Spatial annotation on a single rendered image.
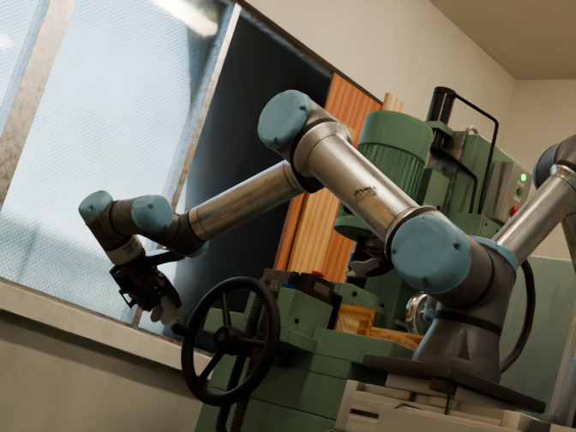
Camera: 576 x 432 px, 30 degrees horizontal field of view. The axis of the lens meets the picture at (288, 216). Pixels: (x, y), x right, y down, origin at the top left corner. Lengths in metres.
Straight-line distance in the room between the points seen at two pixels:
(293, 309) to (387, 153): 0.48
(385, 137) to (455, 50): 2.58
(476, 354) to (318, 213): 2.49
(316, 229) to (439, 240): 2.54
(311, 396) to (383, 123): 0.70
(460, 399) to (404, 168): 0.98
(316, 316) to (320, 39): 2.15
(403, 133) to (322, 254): 1.68
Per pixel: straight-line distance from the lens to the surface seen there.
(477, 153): 2.79
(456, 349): 1.79
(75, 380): 3.70
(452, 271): 1.68
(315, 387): 2.39
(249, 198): 2.15
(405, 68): 4.86
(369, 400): 1.89
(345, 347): 2.36
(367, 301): 2.61
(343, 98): 4.43
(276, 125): 1.95
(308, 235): 4.17
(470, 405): 1.73
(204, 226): 2.21
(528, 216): 2.12
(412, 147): 2.63
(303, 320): 2.41
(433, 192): 2.72
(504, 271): 1.83
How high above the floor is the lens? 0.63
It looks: 11 degrees up
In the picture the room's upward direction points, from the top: 17 degrees clockwise
